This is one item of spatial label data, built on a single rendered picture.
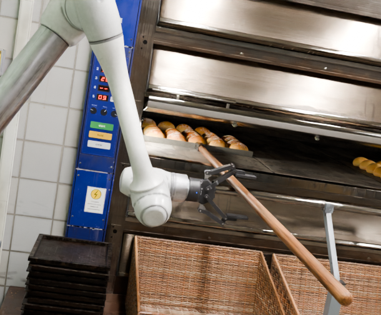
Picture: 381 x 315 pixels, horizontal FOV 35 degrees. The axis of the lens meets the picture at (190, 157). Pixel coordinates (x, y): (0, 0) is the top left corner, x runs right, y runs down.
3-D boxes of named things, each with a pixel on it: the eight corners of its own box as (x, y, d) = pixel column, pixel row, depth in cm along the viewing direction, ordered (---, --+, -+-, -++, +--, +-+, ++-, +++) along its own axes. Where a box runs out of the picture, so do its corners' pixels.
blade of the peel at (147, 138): (252, 157, 298) (253, 151, 298) (141, 140, 289) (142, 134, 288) (235, 144, 333) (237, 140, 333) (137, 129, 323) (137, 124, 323)
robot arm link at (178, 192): (165, 196, 196) (183, 199, 198) (168, 204, 188) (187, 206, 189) (169, 169, 195) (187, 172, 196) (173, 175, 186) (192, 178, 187)
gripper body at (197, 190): (187, 173, 195) (215, 177, 197) (182, 199, 197) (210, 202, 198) (190, 178, 188) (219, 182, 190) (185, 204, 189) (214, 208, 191)
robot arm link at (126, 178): (164, 195, 198) (167, 212, 186) (117, 189, 195) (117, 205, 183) (170, 164, 194) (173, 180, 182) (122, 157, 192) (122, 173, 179)
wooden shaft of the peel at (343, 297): (353, 309, 119) (356, 294, 118) (338, 307, 118) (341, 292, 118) (203, 152, 285) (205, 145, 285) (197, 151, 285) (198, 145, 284)
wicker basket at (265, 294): (122, 297, 254) (132, 234, 250) (251, 310, 264) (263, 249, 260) (128, 354, 207) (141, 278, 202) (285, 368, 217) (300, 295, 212)
